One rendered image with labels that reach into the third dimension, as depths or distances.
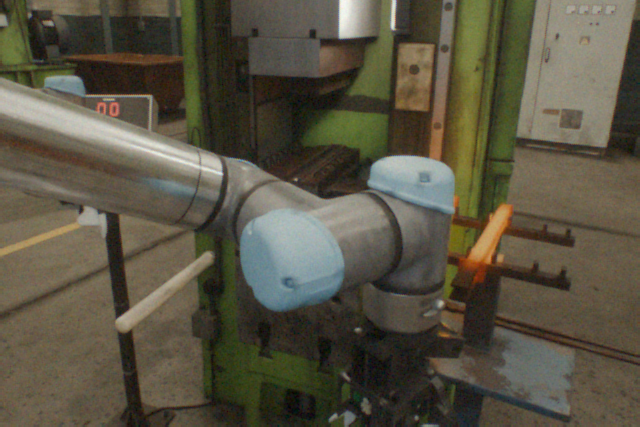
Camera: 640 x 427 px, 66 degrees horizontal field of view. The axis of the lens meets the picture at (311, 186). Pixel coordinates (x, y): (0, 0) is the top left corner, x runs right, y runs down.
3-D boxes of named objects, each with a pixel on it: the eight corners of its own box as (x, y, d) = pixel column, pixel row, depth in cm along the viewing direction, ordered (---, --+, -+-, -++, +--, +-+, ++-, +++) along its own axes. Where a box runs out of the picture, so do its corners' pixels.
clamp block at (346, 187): (359, 215, 133) (361, 192, 131) (329, 211, 136) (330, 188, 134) (371, 201, 143) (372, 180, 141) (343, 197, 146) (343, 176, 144)
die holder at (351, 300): (355, 371, 141) (362, 225, 127) (237, 340, 153) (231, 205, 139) (396, 280, 190) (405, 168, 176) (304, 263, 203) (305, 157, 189)
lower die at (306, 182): (317, 209, 137) (317, 180, 134) (252, 200, 144) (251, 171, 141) (359, 169, 174) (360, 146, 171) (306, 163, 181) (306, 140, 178)
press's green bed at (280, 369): (348, 494, 156) (354, 370, 141) (243, 457, 168) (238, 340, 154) (388, 382, 205) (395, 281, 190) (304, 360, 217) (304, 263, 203)
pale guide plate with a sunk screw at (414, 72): (428, 111, 130) (433, 44, 125) (394, 109, 133) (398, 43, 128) (429, 110, 132) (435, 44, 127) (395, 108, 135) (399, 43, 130)
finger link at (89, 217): (82, 244, 109) (68, 205, 110) (109, 236, 113) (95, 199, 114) (85, 240, 107) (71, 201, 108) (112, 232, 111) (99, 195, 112)
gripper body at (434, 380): (333, 419, 52) (337, 318, 48) (386, 380, 57) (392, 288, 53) (392, 464, 46) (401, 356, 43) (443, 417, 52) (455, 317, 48)
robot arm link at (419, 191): (344, 160, 44) (411, 148, 49) (340, 271, 48) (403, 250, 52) (409, 183, 38) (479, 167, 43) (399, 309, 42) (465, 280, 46)
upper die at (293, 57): (319, 78, 126) (320, 39, 123) (249, 74, 132) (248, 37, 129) (363, 65, 163) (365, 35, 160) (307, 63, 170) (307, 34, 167)
